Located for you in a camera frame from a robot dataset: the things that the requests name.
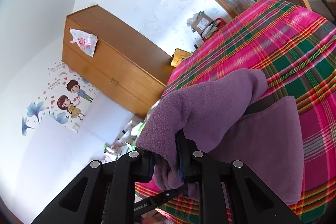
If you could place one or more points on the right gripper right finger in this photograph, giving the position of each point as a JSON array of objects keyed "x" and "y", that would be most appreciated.
[{"x": 228, "y": 192}]

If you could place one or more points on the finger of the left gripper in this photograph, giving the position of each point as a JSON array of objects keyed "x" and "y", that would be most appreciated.
[{"x": 152, "y": 202}]

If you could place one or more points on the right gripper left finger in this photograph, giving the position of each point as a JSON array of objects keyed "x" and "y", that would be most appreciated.
[{"x": 100, "y": 192}]

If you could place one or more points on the purple fleece garment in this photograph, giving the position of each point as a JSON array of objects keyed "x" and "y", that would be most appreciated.
[{"x": 213, "y": 115}]

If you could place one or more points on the glass top side table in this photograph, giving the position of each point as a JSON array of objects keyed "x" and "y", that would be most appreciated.
[{"x": 125, "y": 142}]

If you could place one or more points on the wooden wardrobe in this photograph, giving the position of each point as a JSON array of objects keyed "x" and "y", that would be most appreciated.
[{"x": 126, "y": 66}]

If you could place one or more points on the yellow box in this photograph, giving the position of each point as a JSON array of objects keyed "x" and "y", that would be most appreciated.
[{"x": 178, "y": 56}]

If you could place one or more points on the white red plastic bag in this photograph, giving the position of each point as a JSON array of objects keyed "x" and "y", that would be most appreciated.
[{"x": 85, "y": 41}]

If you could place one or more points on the pink plaid tablecloth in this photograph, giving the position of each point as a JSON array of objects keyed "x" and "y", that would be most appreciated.
[{"x": 295, "y": 49}]

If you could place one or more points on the red basket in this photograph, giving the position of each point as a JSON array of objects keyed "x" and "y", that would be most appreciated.
[{"x": 216, "y": 25}]

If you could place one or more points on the cartoon wall sticker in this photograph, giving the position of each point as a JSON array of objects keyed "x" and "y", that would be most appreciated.
[{"x": 66, "y": 97}]

